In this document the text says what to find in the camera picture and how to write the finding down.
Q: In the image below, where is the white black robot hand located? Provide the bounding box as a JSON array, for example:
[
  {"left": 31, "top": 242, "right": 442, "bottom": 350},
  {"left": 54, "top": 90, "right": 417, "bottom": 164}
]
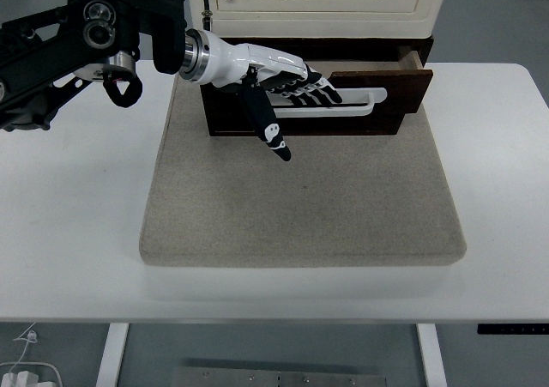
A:
[{"left": 204, "top": 29, "right": 344, "bottom": 163}]

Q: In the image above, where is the white drawer handle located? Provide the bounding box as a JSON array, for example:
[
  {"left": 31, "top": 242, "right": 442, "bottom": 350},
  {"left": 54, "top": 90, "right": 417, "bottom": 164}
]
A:
[{"left": 265, "top": 87, "right": 388, "bottom": 120}]

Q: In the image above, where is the dark wooden drawer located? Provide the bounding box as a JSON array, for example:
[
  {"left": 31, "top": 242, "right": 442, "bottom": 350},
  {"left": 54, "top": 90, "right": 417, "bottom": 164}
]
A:
[{"left": 201, "top": 45, "right": 435, "bottom": 136}]

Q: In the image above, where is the cream plastic cabinet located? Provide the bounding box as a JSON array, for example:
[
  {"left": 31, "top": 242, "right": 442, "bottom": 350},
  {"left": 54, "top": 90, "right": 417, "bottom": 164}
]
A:
[{"left": 201, "top": 0, "right": 450, "bottom": 39}]

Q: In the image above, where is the beige fabric mat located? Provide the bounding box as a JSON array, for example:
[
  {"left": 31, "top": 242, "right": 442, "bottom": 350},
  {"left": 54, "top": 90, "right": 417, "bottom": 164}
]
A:
[{"left": 137, "top": 71, "right": 468, "bottom": 269}]

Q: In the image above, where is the white table leg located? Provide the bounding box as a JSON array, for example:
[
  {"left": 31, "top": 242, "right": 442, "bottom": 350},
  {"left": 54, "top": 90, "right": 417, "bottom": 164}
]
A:
[
  {"left": 94, "top": 322, "right": 130, "bottom": 387},
  {"left": 415, "top": 323, "right": 448, "bottom": 387}
]

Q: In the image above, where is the grey metal plate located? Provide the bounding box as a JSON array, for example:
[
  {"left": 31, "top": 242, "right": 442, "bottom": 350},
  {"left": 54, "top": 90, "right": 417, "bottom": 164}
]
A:
[{"left": 171, "top": 365, "right": 389, "bottom": 387}]

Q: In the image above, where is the white rounded tray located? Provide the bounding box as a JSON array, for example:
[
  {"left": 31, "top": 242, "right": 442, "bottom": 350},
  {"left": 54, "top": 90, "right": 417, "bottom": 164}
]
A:
[{"left": 0, "top": 360, "right": 63, "bottom": 387}]

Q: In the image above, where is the black table control panel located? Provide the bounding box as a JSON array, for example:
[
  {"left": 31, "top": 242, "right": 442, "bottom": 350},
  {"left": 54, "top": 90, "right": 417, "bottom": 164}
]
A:
[{"left": 476, "top": 323, "right": 549, "bottom": 336}]

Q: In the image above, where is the white cable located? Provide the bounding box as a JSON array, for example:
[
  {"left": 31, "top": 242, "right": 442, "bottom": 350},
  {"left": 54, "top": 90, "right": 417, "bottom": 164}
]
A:
[{"left": 7, "top": 322, "right": 39, "bottom": 375}]

